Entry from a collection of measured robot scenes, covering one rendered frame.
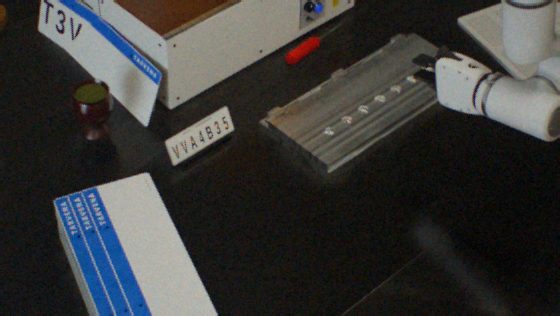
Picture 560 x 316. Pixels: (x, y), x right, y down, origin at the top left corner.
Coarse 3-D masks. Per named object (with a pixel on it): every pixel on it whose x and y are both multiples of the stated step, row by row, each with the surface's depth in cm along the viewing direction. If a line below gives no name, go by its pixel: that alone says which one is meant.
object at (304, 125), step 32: (384, 64) 243; (416, 64) 243; (320, 96) 235; (352, 96) 236; (384, 96) 236; (416, 96) 236; (288, 128) 228; (320, 128) 228; (352, 128) 228; (384, 128) 229; (320, 160) 222
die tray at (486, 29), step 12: (480, 12) 262; (492, 12) 262; (468, 24) 259; (480, 24) 259; (492, 24) 259; (480, 36) 256; (492, 36) 256; (492, 48) 253; (504, 60) 250; (516, 72) 247; (528, 72) 247
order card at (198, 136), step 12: (204, 120) 227; (216, 120) 229; (228, 120) 230; (192, 132) 225; (204, 132) 227; (216, 132) 229; (228, 132) 231; (168, 144) 222; (180, 144) 224; (192, 144) 226; (204, 144) 228; (180, 156) 225
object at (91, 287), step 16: (64, 208) 203; (64, 224) 200; (64, 240) 206; (80, 240) 198; (80, 256) 195; (80, 272) 194; (96, 272) 192; (80, 288) 201; (96, 288) 190; (96, 304) 187
